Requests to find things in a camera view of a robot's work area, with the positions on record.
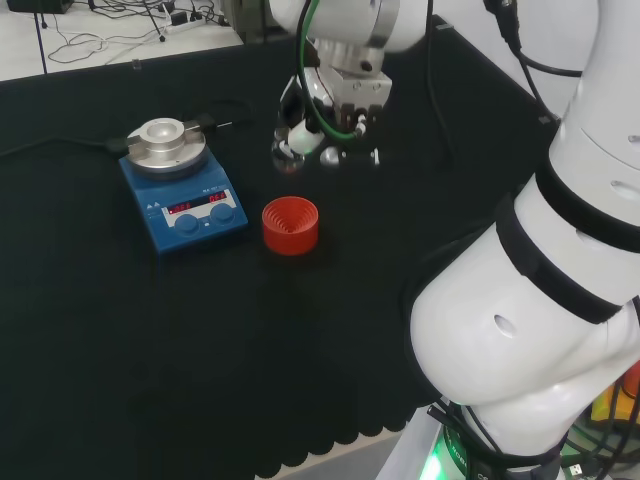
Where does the clear round-bottom glass flask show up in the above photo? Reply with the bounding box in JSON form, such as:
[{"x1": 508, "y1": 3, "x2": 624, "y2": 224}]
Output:
[{"x1": 269, "y1": 139, "x2": 307, "y2": 176}]

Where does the steel probe with black cable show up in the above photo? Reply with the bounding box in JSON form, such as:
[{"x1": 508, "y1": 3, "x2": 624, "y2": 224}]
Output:
[{"x1": 197, "y1": 101, "x2": 255, "y2": 132}]

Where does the white power strip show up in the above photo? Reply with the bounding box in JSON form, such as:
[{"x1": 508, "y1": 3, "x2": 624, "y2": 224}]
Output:
[{"x1": 164, "y1": 19, "x2": 207, "y2": 35}]

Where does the green cable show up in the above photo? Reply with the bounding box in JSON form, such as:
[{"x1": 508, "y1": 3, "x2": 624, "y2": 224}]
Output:
[{"x1": 294, "y1": 0, "x2": 364, "y2": 147}]

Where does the red ribbed flask stand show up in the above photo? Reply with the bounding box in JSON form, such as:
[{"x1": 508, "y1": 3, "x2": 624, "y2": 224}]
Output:
[{"x1": 261, "y1": 196, "x2": 321, "y2": 257}]

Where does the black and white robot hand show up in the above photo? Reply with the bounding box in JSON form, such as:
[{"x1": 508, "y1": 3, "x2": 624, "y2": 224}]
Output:
[{"x1": 273, "y1": 67, "x2": 384, "y2": 169}]

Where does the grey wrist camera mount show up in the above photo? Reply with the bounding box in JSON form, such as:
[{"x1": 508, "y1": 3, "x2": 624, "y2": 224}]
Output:
[{"x1": 331, "y1": 68, "x2": 394, "y2": 132}]

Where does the blue-base heater with steel block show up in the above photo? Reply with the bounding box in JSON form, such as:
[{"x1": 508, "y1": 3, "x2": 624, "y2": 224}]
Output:
[{"x1": 106, "y1": 113, "x2": 250, "y2": 257}]

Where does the black bench cloth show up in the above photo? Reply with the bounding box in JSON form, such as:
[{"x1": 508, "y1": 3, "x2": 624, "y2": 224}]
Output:
[{"x1": 0, "y1": 13, "x2": 561, "y2": 480}]

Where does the black heater power cable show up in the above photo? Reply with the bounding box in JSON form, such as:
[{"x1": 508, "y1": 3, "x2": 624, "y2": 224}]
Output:
[{"x1": 0, "y1": 138, "x2": 121, "y2": 158}]

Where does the grey cabinet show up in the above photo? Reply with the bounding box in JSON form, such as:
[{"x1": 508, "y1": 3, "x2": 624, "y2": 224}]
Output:
[{"x1": 221, "y1": 0, "x2": 286, "y2": 45}]

